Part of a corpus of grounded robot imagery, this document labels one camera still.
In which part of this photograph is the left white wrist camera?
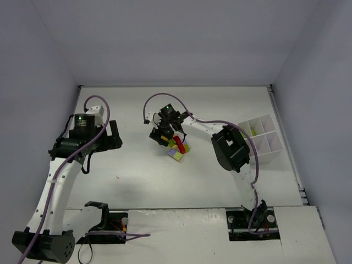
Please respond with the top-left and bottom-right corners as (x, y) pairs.
(85, 105), (105, 127)

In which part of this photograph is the purple cable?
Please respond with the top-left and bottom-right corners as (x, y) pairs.
(142, 93), (261, 236)
(19, 95), (111, 262)

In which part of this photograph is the red long lego brick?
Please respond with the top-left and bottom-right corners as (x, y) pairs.
(173, 135), (186, 154)

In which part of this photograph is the white divided container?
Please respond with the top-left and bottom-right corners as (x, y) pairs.
(238, 114), (283, 164)

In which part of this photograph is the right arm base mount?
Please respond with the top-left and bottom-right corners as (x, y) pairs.
(225, 208), (281, 242)

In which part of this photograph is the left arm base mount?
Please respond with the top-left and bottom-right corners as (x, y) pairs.
(76, 202), (152, 264)

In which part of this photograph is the green lego on red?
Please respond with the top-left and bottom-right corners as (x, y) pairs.
(184, 144), (190, 153)

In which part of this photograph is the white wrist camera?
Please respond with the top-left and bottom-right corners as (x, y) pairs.
(85, 105), (105, 127)
(144, 112), (160, 128)

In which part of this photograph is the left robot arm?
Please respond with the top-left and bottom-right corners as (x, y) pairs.
(12, 113), (123, 263)

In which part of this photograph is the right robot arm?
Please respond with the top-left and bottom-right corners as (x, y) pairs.
(144, 104), (259, 215)

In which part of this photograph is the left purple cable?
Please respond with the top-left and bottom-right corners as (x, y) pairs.
(19, 95), (111, 262)

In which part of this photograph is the pale green square lego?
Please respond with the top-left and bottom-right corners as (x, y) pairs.
(173, 152), (183, 162)

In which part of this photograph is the green square lego brick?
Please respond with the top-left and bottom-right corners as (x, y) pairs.
(168, 139), (176, 148)

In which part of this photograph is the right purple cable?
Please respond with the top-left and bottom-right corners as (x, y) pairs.
(142, 93), (261, 236)

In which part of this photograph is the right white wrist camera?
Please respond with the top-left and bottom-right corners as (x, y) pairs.
(144, 112), (160, 128)

